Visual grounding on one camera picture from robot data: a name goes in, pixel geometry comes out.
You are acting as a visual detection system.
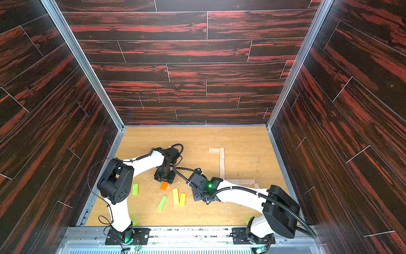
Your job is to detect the orange block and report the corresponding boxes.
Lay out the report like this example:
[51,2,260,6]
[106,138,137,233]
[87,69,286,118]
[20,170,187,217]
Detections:
[160,182,169,191]

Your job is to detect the long light green block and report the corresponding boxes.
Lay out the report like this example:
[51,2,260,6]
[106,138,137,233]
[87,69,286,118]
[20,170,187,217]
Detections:
[157,195,168,211]

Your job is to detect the small light green block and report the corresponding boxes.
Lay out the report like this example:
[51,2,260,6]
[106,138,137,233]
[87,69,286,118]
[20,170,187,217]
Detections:
[132,183,139,195]

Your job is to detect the natural wood block crosswise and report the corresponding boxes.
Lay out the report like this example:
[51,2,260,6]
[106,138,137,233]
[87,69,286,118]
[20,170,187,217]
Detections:
[209,148,220,153]

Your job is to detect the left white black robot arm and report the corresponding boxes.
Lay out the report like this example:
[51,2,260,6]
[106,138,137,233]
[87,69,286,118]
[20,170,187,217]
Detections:
[97,144,184,244]

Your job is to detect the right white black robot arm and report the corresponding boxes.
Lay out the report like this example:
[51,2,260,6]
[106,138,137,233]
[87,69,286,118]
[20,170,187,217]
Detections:
[171,167,317,241]

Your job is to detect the small yellow block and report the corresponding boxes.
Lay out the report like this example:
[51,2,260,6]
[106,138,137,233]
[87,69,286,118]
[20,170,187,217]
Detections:
[179,193,187,206]

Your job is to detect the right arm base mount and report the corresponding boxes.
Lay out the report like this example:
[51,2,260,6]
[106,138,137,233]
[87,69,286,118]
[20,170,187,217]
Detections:
[230,217,276,247]

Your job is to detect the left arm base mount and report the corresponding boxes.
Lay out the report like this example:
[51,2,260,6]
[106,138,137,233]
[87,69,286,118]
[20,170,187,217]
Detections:
[105,224,151,246]

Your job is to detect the aluminium front rail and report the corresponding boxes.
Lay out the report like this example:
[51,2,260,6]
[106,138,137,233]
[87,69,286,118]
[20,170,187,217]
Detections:
[56,226,329,254]

